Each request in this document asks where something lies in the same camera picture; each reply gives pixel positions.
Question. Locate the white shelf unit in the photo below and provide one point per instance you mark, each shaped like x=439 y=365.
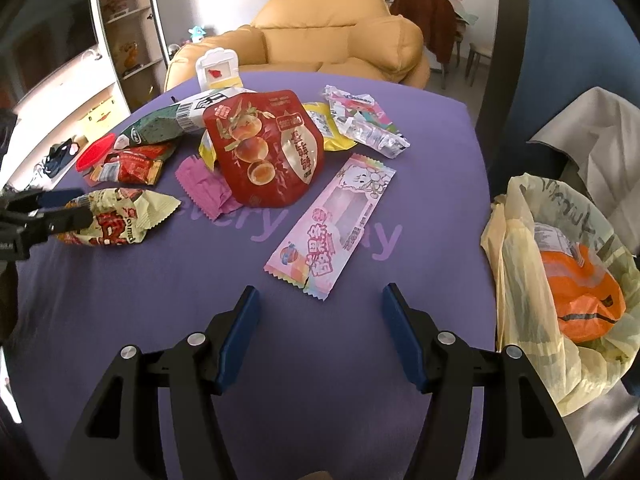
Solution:
x=131 y=10

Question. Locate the white stool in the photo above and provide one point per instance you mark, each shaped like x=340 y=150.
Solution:
x=481 y=52

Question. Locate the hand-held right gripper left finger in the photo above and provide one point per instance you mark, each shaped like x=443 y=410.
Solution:
x=240 y=340

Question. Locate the yellow box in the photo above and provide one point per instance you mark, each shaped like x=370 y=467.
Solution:
x=100 y=115

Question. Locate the crinkled pink wrapper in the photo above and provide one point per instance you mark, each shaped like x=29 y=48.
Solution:
x=202 y=187

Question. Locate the dark blue sofa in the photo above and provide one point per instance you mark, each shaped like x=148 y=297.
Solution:
x=560 y=35

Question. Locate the grey cloth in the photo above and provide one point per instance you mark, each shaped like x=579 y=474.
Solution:
x=600 y=130

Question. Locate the small red snack packet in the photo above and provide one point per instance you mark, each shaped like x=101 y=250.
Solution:
x=135 y=165

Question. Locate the orange snack packet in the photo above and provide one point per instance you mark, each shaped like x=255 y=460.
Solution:
x=575 y=290

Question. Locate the cream red-print snack packet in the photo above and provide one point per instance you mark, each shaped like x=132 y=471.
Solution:
x=127 y=215

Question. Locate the dark television screen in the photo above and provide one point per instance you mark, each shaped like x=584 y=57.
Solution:
x=50 y=20

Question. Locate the red-lidded pink toy cup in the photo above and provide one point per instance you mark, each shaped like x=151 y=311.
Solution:
x=92 y=156

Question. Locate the brown cloth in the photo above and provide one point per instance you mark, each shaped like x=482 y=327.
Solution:
x=430 y=15

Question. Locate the yellow plastic trash bag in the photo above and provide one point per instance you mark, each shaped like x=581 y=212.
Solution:
x=520 y=260

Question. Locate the white low cabinet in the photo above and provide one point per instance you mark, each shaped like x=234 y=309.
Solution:
x=55 y=105

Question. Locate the clear wrapper with pink print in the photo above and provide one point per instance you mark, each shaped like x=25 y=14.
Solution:
x=365 y=120

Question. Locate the large red food pouch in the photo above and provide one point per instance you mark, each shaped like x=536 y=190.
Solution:
x=260 y=150

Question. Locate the long pink candy wrapper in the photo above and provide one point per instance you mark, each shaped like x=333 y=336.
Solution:
x=335 y=220

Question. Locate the large yellow noodle packet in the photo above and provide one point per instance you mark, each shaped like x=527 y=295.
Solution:
x=331 y=132

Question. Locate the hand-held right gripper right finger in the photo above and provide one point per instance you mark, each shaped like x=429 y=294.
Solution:
x=405 y=340

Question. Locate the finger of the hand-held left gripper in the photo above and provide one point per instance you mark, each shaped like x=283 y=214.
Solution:
x=67 y=219
x=57 y=197

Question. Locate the green snack packet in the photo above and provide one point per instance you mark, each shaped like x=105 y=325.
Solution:
x=155 y=127

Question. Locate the beige leather armchair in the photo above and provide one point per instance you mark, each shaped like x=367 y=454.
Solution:
x=320 y=35

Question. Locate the small blue toy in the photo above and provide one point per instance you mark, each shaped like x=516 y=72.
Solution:
x=197 y=34

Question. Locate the white and yellow toy chair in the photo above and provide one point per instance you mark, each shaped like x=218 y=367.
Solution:
x=220 y=72

